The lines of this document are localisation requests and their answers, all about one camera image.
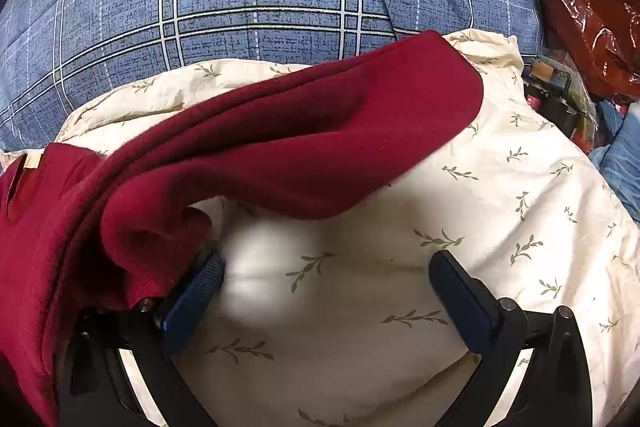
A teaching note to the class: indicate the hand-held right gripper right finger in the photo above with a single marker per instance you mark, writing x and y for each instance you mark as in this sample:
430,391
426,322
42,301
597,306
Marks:
465,302

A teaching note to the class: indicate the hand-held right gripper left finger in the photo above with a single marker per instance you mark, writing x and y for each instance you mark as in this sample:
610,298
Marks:
192,304

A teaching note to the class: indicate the dark red garment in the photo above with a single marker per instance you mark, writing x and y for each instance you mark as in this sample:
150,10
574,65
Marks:
300,132

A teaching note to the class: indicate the cream leaf-print cloth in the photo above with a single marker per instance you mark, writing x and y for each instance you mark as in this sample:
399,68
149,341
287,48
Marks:
500,207

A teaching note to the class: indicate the blue denim cloth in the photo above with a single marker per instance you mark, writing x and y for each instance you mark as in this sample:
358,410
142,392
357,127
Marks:
620,157

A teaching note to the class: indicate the black device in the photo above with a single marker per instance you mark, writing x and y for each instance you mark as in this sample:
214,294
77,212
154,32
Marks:
557,109

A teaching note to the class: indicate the small printed box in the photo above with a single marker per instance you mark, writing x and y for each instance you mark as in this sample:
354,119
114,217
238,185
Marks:
550,77

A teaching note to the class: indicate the red-brown plastic bag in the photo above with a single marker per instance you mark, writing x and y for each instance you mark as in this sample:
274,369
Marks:
585,7

